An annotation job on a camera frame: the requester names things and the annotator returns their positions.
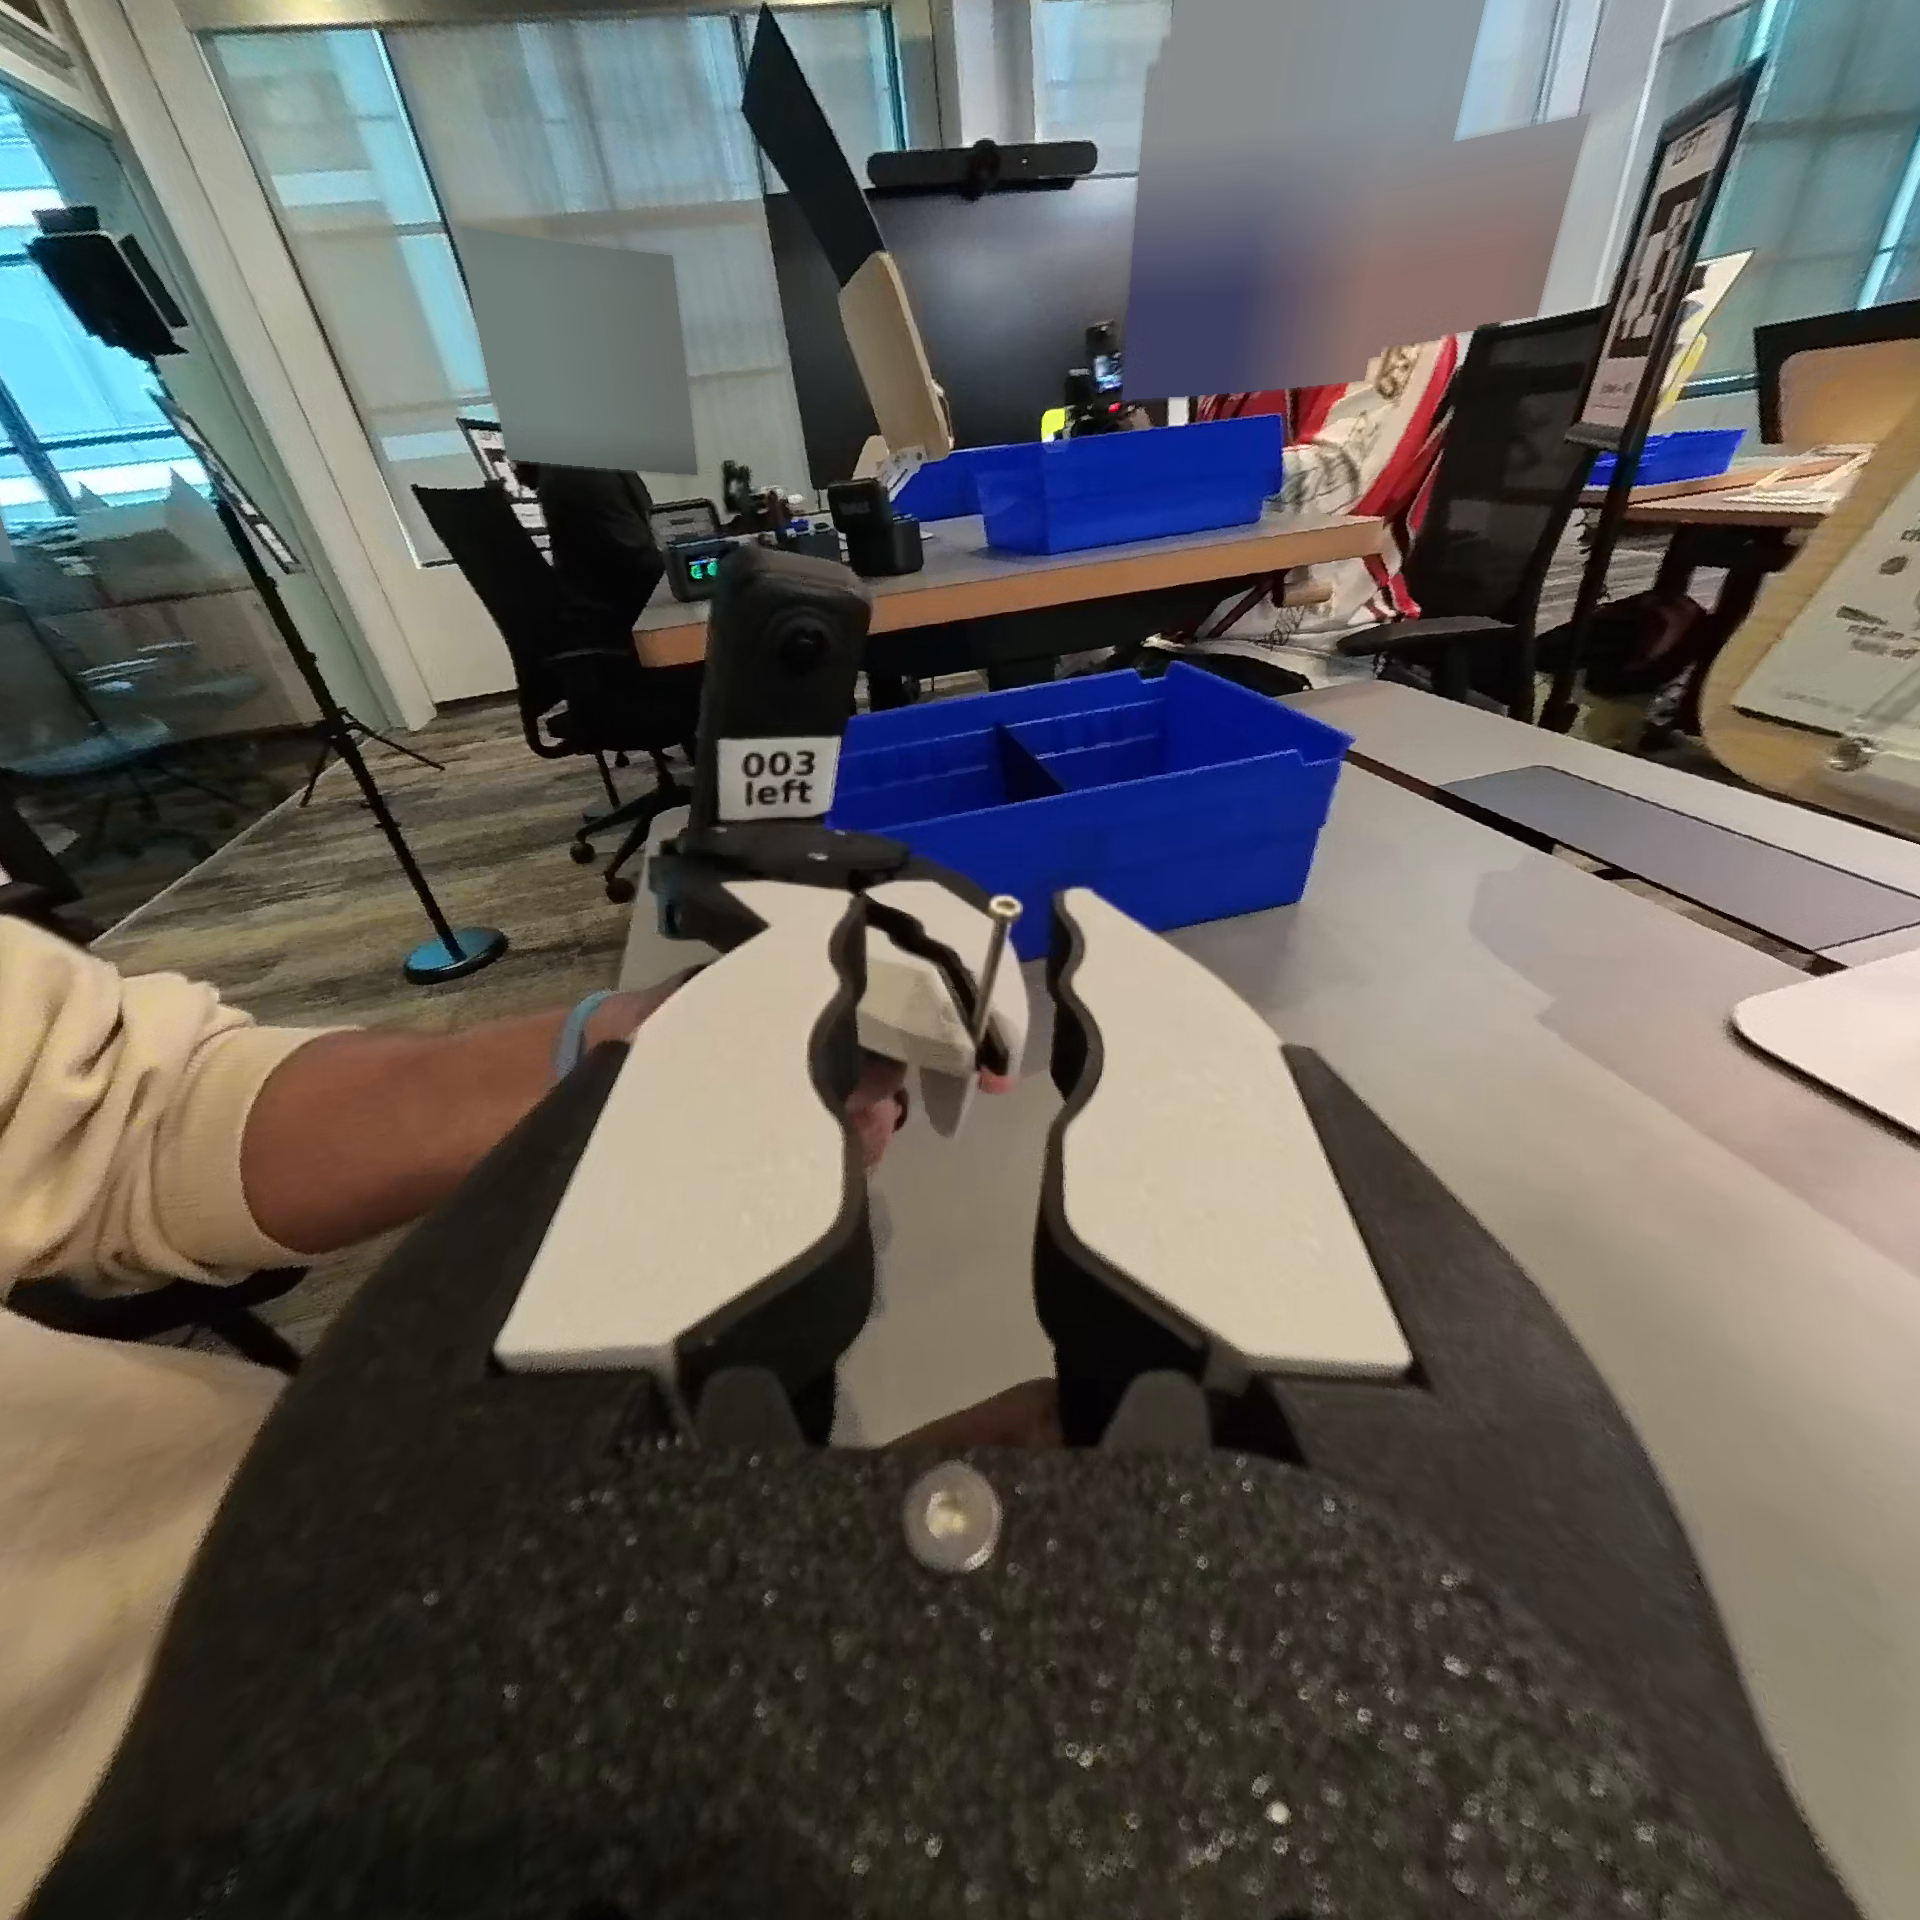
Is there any instruction sheet on stand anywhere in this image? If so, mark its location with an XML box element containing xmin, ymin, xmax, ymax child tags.
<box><xmin>1702</xmin><ymin>431</ymin><xmax>1920</xmax><ymax>819</ymax></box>

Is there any black battery charger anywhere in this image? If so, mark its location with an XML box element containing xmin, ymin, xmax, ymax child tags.
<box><xmin>830</xmin><ymin>479</ymin><xmax>933</xmax><ymax>582</ymax></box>

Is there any person's cream sweater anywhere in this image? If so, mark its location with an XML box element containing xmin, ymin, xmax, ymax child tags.
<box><xmin>0</xmin><ymin>1285</ymin><xmax>292</xmax><ymax>1920</ymax></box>

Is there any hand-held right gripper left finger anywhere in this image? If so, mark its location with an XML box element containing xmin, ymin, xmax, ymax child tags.
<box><xmin>493</xmin><ymin>904</ymin><xmax>872</xmax><ymax>1450</ymax></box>

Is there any person's left forearm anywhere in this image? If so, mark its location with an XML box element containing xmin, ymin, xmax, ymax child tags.
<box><xmin>0</xmin><ymin>914</ymin><xmax>678</xmax><ymax>1291</ymax></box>

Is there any black light stand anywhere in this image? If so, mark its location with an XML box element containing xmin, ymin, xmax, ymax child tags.
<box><xmin>147</xmin><ymin>379</ymin><xmax>511</xmax><ymax>986</ymax></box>

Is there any black video conference bar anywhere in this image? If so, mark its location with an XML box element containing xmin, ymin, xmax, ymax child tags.
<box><xmin>865</xmin><ymin>132</ymin><xmax>1106</xmax><ymax>194</ymax></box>

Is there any fiducial marker board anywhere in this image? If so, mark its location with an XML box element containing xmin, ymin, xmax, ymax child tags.
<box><xmin>1558</xmin><ymin>59</ymin><xmax>1772</xmax><ymax>451</ymax></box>

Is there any silver bolt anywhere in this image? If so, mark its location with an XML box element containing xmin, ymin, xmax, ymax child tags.
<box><xmin>972</xmin><ymin>897</ymin><xmax>1021</xmax><ymax>1055</ymax></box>

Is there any black power station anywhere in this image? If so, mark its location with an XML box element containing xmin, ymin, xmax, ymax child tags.
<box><xmin>655</xmin><ymin>501</ymin><xmax>731</xmax><ymax>601</ymax></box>

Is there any wooden office desk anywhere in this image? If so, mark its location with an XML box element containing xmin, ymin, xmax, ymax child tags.
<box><xmin>1609</xmin><ymin>446</ymin><xmax>1884</xmax><ymax>601</ymax></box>
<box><xmin>632</xmin><ymin>504</ymin><xmax>1392</xmax><ymax>674</ymax></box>

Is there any black mounted camera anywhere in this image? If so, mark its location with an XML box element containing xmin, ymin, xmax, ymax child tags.
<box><xmin>29</xmin><ymin>209</ymin><xmax>191</xmax><ymax>358</ymax></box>

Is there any black office chair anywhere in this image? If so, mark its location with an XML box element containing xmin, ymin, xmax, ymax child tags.
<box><xmin>1341</xmin><ymin>304</ymin><xmax>1619</xmax><ymax>724</ymax></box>
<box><xmin>411</xmin><ymin>479</ymin><xmax>703</xmax><ymax>907</ymax></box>

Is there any brown cardboard sheet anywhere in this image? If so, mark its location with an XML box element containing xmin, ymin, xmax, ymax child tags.
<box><xmin>830</xmin><ymin>251</ymin><xmax>952</xmax><ymax>465</ymax></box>

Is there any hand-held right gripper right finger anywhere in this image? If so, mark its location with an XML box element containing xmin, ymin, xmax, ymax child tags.
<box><xmin>1046</xmin><ymin>884</ymin><xmax>1418</xmax><ymax>1450</ymax></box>

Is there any printed instruction sheet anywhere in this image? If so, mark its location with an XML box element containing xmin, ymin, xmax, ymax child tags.
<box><xmin>1729</xmin><ymin>465</ymin><xmax>1920</xmax><ymax>750</ymax></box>

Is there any person's left hand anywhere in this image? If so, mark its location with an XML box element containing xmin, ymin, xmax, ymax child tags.
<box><xmin>842</xmin><ymin>1052</ymin><xmax>912</xmax><ymax>1175</ymax></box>

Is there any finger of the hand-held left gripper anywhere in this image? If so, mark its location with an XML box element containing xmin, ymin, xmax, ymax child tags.
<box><xmin>872</xmin><ymin>876</ymin><xmax>1043</xmax><ymax>1081</ymax></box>
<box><xmin>716</xmin><ymin>877</ymin><xmax>996</xmax><ymax>1135</ymax></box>

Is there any black flag panel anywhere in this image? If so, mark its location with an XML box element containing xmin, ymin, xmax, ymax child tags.
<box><xmin>741</xmin><ymin>8</ymin><xmax>889</xmax><ymax>485</ymax></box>

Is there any blue plastic bin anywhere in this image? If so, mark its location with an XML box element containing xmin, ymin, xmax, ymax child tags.
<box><xmin>1588</xmin><ymin>427</ymin><xmax>1752</xmax><ymax>494</ymax></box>
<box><xmin>972</xmin><ymin>412</ymin><xmax>1289</xmax><ymax>556</ymax></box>
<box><xmin>821</xmin><ymin>663</ymin><xmax>1358</xmax><ymax>966</ymax></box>
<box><xmin>887</xmin><ymin>446</ymin><xmax>996</xmax><ymax>527</ymax></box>

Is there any black wall display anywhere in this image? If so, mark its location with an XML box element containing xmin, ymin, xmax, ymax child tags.
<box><xmin>868</xmin><ymin>170</ymin><xmax>1143</xmax><ymax>443</ymax></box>

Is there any grey table hatch cover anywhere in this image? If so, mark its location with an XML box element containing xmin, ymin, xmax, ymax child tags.
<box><xmin>1435</xmin><ymin>764</ymin><xmax>1920</xmax><ymax>956</ymax></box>

